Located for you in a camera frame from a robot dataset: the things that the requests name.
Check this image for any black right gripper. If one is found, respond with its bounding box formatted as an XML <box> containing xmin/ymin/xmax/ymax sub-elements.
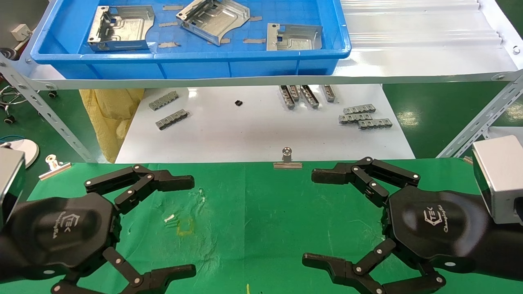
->
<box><xmin>302</xmin><ymin>157</ymin><xmax>491</xmax><ymax>294</ymax></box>

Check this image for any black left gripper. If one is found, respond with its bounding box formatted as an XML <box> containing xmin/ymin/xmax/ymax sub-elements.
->
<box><xmin>6</xmin><ymin>164</ymin><xmax>197</xmax><ymax>294</ymax></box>

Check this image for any stamped sheet metal bracket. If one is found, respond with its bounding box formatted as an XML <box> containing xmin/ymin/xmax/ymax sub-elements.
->
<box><xmin>266</xmin><ymin>23</ymin><xmax>323</xmax><ymax>51</ymax></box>
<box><xmin>176</xmin><ymin>0</ymin><xmax>250</xmax><ymax>46</ymax></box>
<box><xmin>87</xmin><ymin>5</ymin><xmax>156</xmax><ymax>52</ymax></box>

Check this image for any blue plastic parts bin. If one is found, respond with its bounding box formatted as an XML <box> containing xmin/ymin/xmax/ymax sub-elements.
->
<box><xmin>29</xmin><ymin>0</ymin><xmax>352</xmax><ymax>80</ymax></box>

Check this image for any green table cloth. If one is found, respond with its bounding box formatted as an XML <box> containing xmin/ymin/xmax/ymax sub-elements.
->
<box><xmin>0</xmin><ymin>157</ymin><xmax>523</xmax><ymax>294</ymax></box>

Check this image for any yellow fabric garment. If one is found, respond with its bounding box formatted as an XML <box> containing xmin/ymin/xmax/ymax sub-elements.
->
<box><xmin>80</xmin><ymin>88</ymin><xmax>144</xmax><ymax>163</ymax></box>

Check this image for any white round base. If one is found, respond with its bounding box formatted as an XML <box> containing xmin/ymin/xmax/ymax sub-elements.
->
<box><xmin>0</xmin><ymin>139</ymin><xmax>40</xmax><ymax>169</ymax></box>

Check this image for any white metal shelf board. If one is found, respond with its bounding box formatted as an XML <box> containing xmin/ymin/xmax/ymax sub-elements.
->
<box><xmin>0</xmin><ymin>0</ymin><xmax>523</xmax><ymax>90</ymax></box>

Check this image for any swivel stool with casters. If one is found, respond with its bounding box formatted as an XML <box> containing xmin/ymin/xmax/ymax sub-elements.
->
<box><xmin>0</xmin><ymin>84</ymin><xmax>58</xmax><ymax>125</ymax></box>

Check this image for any white socket box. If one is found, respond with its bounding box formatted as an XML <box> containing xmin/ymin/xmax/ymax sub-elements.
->
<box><xmin>11</xmin><ymin>24</ymin><xmax>32</xmax><ymax>41</ymax></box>

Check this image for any perforated white rack post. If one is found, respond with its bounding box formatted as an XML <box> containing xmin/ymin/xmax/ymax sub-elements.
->
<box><xmin>0</xmin><ymin>53</ymin><xmax>98</xmax><ymax>163</ymax></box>
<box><xmin>436</xmin><ymin>76</ymin><xmax>523</xmax><ymax>159</ymax></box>

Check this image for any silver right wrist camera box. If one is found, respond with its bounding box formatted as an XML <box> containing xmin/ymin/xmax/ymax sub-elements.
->
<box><xmin>472</xmin><ymin>135</ymin><xmax>523</xmax><ymax>225</ymax></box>

